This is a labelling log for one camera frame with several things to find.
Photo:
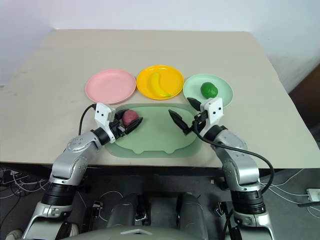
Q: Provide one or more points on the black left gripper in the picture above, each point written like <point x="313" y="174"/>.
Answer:
<point x="117" y="128"/>

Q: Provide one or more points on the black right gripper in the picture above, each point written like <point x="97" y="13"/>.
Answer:
<point x="200" y="118"/>

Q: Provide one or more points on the purple-red toy fruit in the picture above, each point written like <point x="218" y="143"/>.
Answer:
<point x="130" y="117"/>

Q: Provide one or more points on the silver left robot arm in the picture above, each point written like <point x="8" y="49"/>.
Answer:
<point x="72" y="160"/>

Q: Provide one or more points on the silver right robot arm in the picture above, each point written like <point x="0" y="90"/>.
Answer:
<point x="237" y="160"/>

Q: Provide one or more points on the light green round plate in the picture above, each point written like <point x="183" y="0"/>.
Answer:
<point x="195" y="86"/>

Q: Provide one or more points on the yellow round plate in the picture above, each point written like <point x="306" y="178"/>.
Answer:
<point x="172" y="80"/>

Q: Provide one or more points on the pink round plate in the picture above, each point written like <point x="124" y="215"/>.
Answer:
<point x="110" y="85"/>

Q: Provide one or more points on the green toy lime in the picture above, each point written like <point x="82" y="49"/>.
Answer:
<point x="209" y="89"/>

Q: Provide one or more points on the green silicone placemat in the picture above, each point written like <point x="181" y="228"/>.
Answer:
<point x="155" y="135"/>

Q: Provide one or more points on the yellow toy banana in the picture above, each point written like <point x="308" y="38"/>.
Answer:
<point x="156" y="83"/>

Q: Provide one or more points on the dark rounded robot leg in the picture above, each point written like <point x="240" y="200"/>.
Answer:
<point x="191" y="212"/>
<point x="127" y="210"/>

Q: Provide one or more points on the grey robot torso edge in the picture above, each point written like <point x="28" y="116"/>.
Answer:
<point x="135" y="233"/>

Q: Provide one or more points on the brown wooden furniture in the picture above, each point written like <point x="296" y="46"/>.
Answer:
<point x="306" y="112"/>

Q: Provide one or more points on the white power box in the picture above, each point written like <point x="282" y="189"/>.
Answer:
<point x="313" y="194"/>

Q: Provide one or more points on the white shoe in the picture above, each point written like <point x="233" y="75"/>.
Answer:
<point x="15" y="235"/>

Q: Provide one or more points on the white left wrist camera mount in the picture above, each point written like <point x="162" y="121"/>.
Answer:
<point x="103" y="113"/>

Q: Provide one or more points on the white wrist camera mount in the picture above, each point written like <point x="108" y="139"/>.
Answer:
<point x="215" y="108"/>
<point x="103" y="113"/>

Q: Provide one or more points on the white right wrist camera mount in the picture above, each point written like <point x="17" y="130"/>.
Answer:
<point x="215" y="108"/>

